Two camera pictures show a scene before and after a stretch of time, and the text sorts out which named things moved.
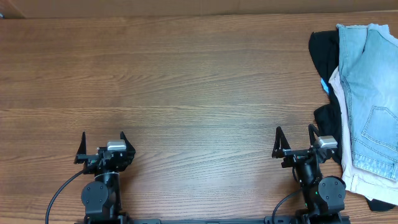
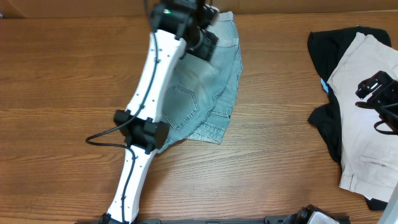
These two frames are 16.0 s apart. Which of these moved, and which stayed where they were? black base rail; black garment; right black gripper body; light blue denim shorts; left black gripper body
Moved: right black gripper body; left black gripper body; light blue denim shorts
Stayed: black base rail; black garment
